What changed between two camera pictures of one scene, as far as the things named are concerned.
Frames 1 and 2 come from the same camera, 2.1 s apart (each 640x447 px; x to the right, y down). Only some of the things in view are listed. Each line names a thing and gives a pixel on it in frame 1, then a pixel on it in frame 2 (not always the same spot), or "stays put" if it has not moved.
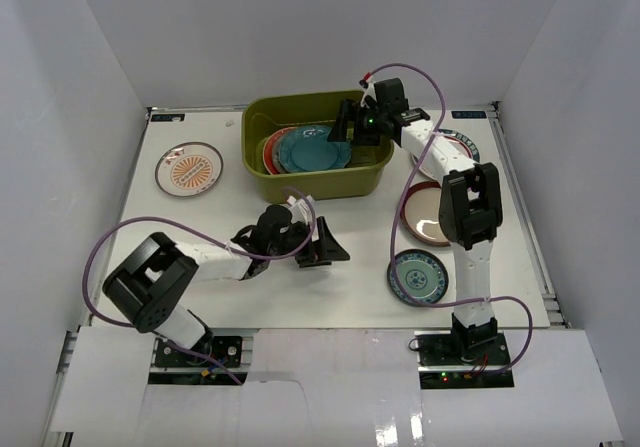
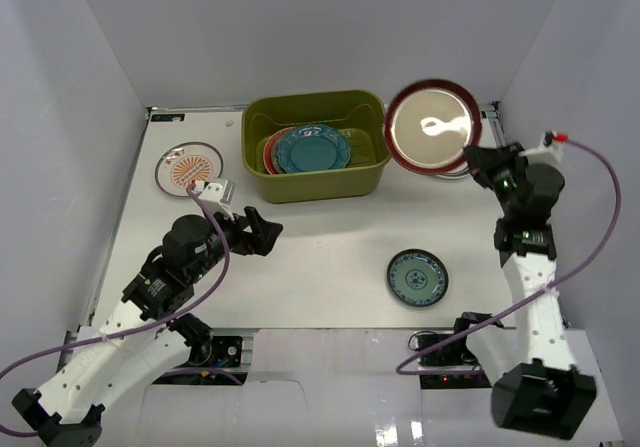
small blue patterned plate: [422, 275] stays put
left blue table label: [171, 117] stays put
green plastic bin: [364, 178] stays put
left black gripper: [314, 243] → [251, 234]
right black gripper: [348, 113] → [481, 163]
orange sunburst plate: [189, 169] stays put
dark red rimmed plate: [420, 212] → [429, 123]
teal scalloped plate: [307, 149] stays put
